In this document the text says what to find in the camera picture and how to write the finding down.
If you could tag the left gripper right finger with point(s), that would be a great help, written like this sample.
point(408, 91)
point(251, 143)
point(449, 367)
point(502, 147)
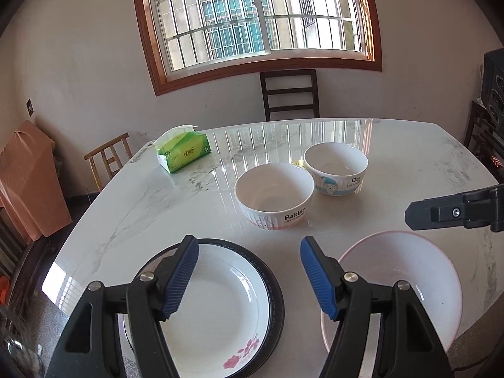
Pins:
point(408, 344)

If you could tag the dark wooden chair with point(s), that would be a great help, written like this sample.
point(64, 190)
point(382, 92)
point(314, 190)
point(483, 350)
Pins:
point(290, 99)

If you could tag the large pink bowl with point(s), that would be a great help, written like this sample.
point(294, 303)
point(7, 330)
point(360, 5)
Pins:
point(390, 256)

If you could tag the large blue floral plate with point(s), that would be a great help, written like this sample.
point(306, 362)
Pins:
point(271, 302)

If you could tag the white pink-flower plate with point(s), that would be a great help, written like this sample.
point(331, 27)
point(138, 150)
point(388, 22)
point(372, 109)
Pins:
point(220, 306)

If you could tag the white Rabbit bowl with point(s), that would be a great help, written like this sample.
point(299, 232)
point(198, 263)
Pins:
point(274, 196)

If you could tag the black wall switch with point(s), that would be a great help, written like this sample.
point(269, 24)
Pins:
point(29, 107)

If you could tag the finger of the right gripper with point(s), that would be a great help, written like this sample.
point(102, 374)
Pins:
point(472, 209)

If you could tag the large barred window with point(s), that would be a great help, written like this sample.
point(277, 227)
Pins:
point(189, 42)

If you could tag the orange cloth-covered furniture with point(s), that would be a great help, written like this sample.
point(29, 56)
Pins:
point(30, 189)

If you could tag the green tissue pack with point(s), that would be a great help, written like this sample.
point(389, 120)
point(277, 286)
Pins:
point(180, 146)

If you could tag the light wooden chair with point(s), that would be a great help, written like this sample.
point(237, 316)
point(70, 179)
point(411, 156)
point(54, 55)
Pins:
point(110, 158)

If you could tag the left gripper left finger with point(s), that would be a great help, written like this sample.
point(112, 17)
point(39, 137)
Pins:
point(89, 345)

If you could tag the white Dog bowl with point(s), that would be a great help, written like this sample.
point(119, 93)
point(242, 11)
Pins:
point(337, 168)

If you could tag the dark wooden side cabinet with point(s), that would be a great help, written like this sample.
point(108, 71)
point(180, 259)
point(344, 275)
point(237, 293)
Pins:
point(483, 140)

